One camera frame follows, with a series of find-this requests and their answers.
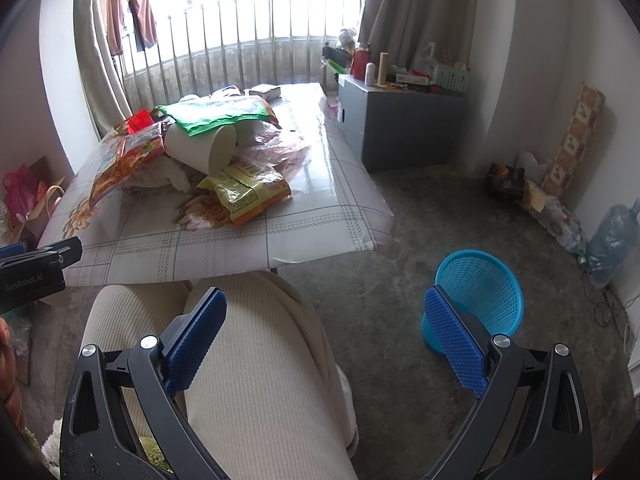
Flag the pink purple snack bag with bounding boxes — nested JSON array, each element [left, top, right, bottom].
[[89, 120, 169, 208]]

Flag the white tissue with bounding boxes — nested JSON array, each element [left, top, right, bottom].
[[124, 155, 191, 193]]

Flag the yellow orange snack bag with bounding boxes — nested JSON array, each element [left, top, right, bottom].
[[198, 159, 291, 226]]

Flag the red packet wrapper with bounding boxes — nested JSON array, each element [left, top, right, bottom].
[[126, 108, 154, 134]]

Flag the white milk drink bottle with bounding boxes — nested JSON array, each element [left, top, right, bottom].
[[164, 124, 236, 176]]

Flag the green chip bag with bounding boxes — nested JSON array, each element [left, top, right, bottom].
[[157, 96, 280, 138]]

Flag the left hand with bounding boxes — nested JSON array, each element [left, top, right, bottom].
[[0, 318, 25, 431]]

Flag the blue plastic mesh basket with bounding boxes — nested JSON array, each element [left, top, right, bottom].
[[434, 249, 525, 336]]

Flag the red gift bag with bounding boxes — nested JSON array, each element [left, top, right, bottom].
[[1, 156, 65, 247]]

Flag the plastic bag pile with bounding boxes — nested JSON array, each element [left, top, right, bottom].
[[521, 179, 586, 255]]

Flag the black snack bag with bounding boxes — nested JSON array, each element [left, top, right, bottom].
[[485, 164, 525, 203]]

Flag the large blue water jug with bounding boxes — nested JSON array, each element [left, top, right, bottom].
[[587, 200, 639, 288]]

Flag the floral tablecloth table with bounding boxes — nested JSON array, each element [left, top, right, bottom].
[[38, 82, 396, 287]]

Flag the left grey curtain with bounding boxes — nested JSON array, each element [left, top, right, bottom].
[[74, 0, 131, 136]]

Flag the grey curtain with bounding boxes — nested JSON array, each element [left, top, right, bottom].
[[74, 0, 131, 136], [358, 0, 476, 68]]

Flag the tile pattern board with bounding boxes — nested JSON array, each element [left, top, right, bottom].
[[541, 84, 605, 197]]

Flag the grey cabinet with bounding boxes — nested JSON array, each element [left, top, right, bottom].
[[337, 75, 465, 172]]

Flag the green plastic storage basket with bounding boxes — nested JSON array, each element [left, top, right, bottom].
[[433, 64, 469, 94]]

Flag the small white box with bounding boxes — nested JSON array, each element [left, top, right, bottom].
[[248, 84, 281, 103]]

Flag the cardboard tube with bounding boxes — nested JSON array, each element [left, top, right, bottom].
[[376, 52, 388, 87]]

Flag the white small bottle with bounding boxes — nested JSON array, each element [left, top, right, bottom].
[[363, 62, 376, 87]]

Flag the red thermos bottle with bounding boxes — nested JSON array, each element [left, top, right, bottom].
[[350, 42, 371, 81]]

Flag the hanging clothes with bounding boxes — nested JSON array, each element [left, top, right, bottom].
[[105, 0, 157, 56]]

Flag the metal window railing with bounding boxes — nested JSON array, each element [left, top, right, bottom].
[[113, 0, 363, 110]]

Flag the right grey curtain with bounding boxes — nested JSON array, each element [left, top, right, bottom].
[[358, 0, 476, 68]]

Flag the black power cable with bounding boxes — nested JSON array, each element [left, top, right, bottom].
[[579, 263, 640, 359]]

